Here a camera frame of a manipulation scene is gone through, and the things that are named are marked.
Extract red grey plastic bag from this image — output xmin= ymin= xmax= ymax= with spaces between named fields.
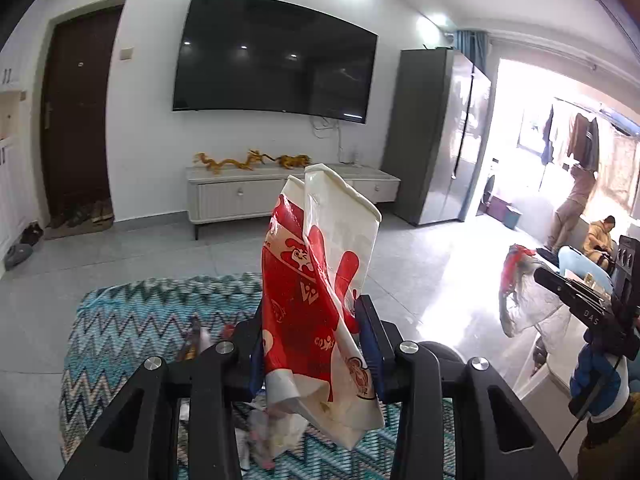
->
xmin=499 ymin=244 xmax=570 ymax=352

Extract white tissue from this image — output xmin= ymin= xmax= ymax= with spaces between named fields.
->
xmin=232 ymin=393 xmax=308 ymax=474

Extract red white paper bag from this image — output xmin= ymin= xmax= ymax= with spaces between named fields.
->
xmin=262 ymin=164 xmax=384 ymax=448

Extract clear plastic bag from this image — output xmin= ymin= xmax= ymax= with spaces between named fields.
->
xmin=175 ymin=314 xmax=235 ymax=362

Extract blue white gloved right hand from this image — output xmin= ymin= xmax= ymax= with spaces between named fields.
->
xmin=570 ymin=344 xmax=630 ymax=424

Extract light blue chair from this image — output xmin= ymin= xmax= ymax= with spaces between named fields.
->
xmin=558 ymin=246 xmax=612 ymax=289

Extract seated person in yellow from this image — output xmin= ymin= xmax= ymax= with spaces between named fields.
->
xmin=582 ymin=216 xmax=615 ymax=269

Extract standing person in beige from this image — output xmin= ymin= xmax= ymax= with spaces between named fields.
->
xmin=544 ymin=164 xmax=596 ymax=254

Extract zigzag patterned table cloth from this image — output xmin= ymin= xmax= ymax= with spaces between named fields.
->
xmin=58 ymin=272 xmax=457 ymax=480

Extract teal storage box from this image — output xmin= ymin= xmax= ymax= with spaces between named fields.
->
xmin=503 ymin=205 xmax=522 ymax=230

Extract purple storage box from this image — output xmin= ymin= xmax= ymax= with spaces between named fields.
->
xmin=486 ymin=196 xmax=510 ymax=222

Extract hanging clothes on rack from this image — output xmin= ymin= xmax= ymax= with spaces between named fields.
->
xmin=540 ymin=105 xmax=600 ymax=171

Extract grey slipper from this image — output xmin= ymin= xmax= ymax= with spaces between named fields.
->
xmin=3 ymin=243 xmax=34 ymax=271

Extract shoes on door mat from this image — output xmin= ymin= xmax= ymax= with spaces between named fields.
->
xmin=49 ymin=198 xmax=114 ymax=229

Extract black shoe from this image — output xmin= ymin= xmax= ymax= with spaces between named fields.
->
xmin=20 ymin=221 xmax=43 ymax=246

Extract white shoe cabinet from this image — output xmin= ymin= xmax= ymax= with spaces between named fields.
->
xmin=1 ymin=41 xmax=32 ymax=259

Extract grey white TV cabinet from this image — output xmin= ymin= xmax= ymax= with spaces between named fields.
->
xmin=184 ymin=161 xmax=402 ymax=241

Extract grey double door refrigerator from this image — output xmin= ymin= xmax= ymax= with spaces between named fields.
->
xmin=381 ymin=48 xmax=491 ymax=226

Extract golden dragon figurine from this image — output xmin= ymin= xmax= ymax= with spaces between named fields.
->
xmin=193 ymin=150 xmax=273 ymax=174

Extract blue curtain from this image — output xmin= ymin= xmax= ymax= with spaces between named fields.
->
xmin=454 ymin=29 xmax=488 ymax=73

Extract golden tiger figurine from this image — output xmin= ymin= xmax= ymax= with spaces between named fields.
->
xmin=274 ymin=154 xmax=311 ymax=170

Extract dark brown entrance door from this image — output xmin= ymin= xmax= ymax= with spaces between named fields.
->
xmin=40 ymin=6 xmax=122 ymax=219

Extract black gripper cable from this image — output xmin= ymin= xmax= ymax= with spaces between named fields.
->
xmin=554 ymin=353 xmax=622 ymax=453

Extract cables under television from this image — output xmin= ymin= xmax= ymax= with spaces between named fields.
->
xmin=309 ymin=114 xmax=352 ymax=162

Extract beige wall switch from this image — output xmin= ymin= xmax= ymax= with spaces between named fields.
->
xmin=119 ymin=48 xmax=134 ymax=61

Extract large black wall television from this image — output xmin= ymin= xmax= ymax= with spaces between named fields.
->
xmin=172 ymin=0 xmax=378 ymax=124

